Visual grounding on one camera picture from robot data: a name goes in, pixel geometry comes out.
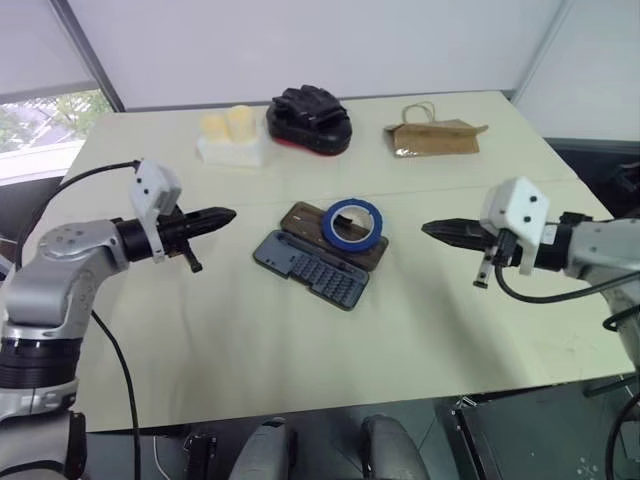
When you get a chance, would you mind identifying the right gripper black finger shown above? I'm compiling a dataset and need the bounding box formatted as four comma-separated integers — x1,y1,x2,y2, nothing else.
420,217,484,235
423,230,490,252

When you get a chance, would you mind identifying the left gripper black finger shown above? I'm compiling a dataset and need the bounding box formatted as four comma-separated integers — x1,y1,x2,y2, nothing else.
191,205,238,225
194,217,236,237

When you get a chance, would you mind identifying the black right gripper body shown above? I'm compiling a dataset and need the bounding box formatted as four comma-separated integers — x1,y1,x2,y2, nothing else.
472,223,521,290

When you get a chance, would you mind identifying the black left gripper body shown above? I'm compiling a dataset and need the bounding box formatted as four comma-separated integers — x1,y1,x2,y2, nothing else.
157,209,204,275

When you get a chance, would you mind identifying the screwdriver bit case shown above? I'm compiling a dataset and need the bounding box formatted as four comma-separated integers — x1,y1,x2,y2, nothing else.
251,200,391,313

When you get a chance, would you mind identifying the white foam holder block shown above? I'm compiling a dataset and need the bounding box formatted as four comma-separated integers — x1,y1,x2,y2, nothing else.
195,128,267,171

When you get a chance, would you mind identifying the small pale yellow cylinder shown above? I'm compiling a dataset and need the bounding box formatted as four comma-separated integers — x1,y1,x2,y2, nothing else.
200,114,233,145

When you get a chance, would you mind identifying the brown paper bag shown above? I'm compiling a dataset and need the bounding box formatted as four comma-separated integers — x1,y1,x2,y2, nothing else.
383,101,490,161

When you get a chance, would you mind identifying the tall pale yellow cylinder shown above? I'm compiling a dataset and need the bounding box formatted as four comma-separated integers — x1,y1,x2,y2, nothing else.
225,104,259,147

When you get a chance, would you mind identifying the blue tape roll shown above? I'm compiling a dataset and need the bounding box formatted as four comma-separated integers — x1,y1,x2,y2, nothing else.
320,197,385,253

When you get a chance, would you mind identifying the dark furniture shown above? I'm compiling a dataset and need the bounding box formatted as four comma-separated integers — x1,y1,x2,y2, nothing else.
542,136,640,222

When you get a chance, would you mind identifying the black boxing focus mitt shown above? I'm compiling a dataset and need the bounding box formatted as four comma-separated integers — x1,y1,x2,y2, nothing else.
263,85,355,158

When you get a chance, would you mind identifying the window pane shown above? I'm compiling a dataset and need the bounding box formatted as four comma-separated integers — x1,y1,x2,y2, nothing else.
0,87,114,172

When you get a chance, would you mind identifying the black flat case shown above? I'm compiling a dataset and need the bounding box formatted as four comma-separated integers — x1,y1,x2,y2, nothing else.
443,383,640,480

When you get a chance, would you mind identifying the grey rounded robot leg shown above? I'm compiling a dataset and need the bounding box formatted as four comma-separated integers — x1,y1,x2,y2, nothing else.
360,414,432,480
230,416,297,480

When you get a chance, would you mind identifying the small black box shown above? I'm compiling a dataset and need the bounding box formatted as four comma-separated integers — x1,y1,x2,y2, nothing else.
182,432,219,480

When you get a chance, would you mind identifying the white roller blind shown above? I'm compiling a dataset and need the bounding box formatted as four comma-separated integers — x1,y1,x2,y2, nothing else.
0,0,97,97

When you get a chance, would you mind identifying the silver robot torso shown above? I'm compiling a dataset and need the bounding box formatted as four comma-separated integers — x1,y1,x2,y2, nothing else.
0,382,89,480

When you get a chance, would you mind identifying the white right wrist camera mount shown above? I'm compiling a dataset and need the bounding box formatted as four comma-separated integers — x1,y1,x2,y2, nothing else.
478,175,550,277

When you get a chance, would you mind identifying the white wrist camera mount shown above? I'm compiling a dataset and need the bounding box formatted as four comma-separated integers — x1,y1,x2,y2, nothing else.
478,175,550,277
128,158,182,265

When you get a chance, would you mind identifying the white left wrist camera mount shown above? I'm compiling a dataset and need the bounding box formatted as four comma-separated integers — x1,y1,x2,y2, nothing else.
128,158,182,265

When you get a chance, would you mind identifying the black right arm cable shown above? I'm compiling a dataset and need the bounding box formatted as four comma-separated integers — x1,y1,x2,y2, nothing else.
493,238,640,305

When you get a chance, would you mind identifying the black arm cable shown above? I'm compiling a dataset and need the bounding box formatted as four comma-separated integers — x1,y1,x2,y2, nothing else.
493,238,640,305
13,159,142,272

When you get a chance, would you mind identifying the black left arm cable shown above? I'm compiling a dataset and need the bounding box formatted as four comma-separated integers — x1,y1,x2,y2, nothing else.
13,159,142,272

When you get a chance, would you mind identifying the black torso cable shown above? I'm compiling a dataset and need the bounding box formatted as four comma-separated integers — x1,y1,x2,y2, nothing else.
89,308,142,480

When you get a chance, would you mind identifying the grey window frame post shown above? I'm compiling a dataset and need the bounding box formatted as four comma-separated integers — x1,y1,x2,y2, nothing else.
48,0,127,114

